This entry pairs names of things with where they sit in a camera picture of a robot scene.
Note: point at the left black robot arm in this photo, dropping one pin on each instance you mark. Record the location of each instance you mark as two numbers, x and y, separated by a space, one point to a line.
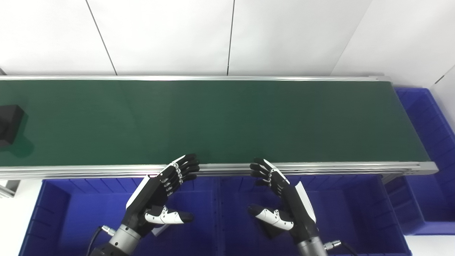
122 240

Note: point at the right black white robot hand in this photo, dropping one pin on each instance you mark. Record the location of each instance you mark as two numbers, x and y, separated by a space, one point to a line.
296 209

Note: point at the white square plate with hole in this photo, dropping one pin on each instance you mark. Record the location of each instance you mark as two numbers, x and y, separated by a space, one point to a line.
159 230

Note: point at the aluminium conveyor leg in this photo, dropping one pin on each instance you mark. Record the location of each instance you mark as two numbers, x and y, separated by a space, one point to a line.
391 177
9 187

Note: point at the black cylinder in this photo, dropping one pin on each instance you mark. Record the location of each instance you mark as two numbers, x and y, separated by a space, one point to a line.
9 122

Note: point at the green conveyor belt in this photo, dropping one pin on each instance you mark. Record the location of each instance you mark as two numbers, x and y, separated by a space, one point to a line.
320 168
220 121

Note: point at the blue plastic bin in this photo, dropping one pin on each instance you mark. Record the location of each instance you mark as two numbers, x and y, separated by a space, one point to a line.
81 213
355 213
432 160

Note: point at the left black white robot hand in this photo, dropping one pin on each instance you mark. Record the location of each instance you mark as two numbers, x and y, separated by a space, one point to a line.
151 193

